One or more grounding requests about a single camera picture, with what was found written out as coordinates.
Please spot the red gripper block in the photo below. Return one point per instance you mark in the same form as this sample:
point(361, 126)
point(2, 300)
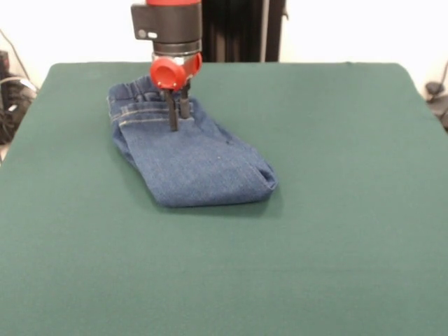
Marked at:
point(166, 73)

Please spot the blue denim jeans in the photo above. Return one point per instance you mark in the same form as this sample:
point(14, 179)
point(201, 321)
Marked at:
point(196, 168)

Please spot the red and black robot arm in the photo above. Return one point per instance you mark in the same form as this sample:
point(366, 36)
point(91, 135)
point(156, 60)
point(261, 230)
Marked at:
point(171, 24)

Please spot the dark green table cloth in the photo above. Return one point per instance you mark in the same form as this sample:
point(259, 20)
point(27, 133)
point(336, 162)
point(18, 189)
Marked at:
point(140, 262)

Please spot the black floor device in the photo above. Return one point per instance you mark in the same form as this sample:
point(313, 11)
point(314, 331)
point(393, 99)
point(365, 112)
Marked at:
point(437, 101)

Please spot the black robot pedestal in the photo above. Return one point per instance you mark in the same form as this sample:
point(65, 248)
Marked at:
point(245, 31)

